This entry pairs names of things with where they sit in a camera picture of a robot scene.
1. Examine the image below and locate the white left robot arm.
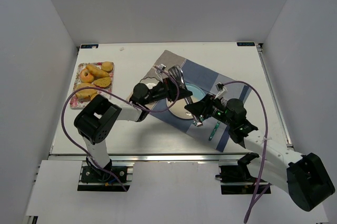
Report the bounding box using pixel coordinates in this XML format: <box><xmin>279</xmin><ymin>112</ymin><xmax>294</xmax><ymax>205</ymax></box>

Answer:
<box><xmin>74</xmin><ymin>77</ymin><xmax>193</xmax><ymax>176</ymax></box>

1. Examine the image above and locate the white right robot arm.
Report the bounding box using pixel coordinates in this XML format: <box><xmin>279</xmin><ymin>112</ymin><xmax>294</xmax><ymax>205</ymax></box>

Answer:
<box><xmin>185</xmin><ymin>94</ymin><xmax>335</xmax><ymax>211</ymax></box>

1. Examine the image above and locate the sliced toast bread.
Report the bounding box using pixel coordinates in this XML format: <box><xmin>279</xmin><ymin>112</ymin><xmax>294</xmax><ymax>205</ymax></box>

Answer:
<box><xmin>93</xmin><ymin>77</ymin><xmax>112</xmax><ymax>88</ymax></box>

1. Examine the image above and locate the round bread roll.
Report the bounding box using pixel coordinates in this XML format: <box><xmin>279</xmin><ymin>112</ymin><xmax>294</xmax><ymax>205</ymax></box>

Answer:
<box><xmin>101</xmin><ymin>62</ymin><xmax>114</xmax><ymax>72</ymax></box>

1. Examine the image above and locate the long bread loaf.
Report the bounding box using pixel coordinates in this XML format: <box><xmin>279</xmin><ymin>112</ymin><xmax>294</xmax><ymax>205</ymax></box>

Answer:
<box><xmin>86</xmin><ymin>64</ymin><xmax>110</xmax><ymax>78</ymax></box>

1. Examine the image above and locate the bagel shaped bread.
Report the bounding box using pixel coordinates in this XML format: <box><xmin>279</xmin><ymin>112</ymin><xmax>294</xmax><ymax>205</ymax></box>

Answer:
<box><xmin>80</xmin><ymin>69</ymin><xmax>95</xmax><ymax>83</ymax></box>

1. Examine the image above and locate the oval bread bottom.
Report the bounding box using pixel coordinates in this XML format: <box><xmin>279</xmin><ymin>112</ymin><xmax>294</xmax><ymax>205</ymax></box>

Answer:
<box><xmin>75</xmin><ymin>83</ymin><xmax>97</xmax><ymax>100</ymax></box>

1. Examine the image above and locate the beige and blue plate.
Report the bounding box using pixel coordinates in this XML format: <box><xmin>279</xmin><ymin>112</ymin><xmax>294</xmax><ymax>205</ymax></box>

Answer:
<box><xmin>169</xmin><ymin>83</ymin><xmax>205</xmax><ymax>120</ymax></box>

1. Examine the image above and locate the white scalloped bowl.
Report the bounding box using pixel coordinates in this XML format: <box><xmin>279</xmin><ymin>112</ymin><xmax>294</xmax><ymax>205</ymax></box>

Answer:
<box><xmin>140</xmin><ymin>77</ymin><xmax>160</xmax><ymax>90</ymax></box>

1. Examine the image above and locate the blue grey checked placemat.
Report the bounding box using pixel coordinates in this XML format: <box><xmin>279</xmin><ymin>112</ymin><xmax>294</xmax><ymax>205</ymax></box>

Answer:
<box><xmin>125</xmin><ymin>49</ymin><xmax>253</xmax><ymax>153</ymax></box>

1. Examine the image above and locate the floral rectangular tray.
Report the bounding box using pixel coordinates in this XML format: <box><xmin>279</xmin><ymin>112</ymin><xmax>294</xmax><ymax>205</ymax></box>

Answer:
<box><xmin>70</xmin><ymin>62</ymin><xmax>115</xmax><ymax>109</ymax></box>

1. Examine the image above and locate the right blue table label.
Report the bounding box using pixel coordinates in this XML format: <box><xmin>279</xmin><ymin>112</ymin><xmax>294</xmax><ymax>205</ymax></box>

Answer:
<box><xmin>236</xmin><ymin>42</ymin><xmax>255</xmax><ymax>47</ymax></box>

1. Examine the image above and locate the blue table label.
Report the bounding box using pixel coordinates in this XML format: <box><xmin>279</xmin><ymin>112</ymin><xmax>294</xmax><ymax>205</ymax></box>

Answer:
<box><xmin>236</xmin><ymin>42</ymin><xmax>255</xmax><ymax>47</ymax></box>
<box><xmin>80</xmin><ymin>44</ymin><xmax>98</xmax><ymax>49</ymax></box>

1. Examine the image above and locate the left blue table label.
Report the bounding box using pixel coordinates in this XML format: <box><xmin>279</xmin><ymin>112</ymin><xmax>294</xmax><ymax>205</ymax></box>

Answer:
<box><xmin>80</xmin><ymin>44</ymin><xmax>98</xmax><ymax>49</ymax></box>

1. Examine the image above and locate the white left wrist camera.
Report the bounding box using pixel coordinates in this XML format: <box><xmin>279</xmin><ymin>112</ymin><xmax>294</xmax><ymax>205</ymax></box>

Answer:
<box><xmin>154</xmin><ymin>64</ymin><xmax>166</xmax><ymax>79</ymax></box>

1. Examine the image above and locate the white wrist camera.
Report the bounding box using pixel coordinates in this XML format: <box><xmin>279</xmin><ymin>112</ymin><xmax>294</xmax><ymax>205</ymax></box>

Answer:
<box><xmin>154</xmin><ymin>64</ymin><xmax>166</xmax><ymax>79</ymax></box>
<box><xmin>215</xmin><ymin>82</ymin><xmax>227</xmax><ymax>100</ymax></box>

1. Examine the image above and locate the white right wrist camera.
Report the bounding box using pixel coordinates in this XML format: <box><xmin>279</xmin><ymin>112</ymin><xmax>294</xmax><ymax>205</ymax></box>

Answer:
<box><xmin>215</xmin><ymin>82</ymin><xmax>227</xmax><ymax>100</ymax></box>

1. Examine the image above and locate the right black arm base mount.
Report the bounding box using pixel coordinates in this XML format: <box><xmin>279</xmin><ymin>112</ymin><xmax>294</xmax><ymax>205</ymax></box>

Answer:
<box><xmin>215</xmin><ymin>153</ymin><xmax>259</xmax><ymax>195</ymax></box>

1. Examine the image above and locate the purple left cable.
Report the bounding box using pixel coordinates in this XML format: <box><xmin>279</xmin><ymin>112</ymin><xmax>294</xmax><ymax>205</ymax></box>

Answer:
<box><xmin>61</xmin><ymin>65</ymin><xmax>181</xmax><ymax>192</ymax></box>

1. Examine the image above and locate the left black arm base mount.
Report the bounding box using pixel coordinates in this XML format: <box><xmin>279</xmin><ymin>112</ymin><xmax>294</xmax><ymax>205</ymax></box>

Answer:
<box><xmin>77</xmin><ymin>162</ymin><xmax>133</xmax><ymax>192</ymax></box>

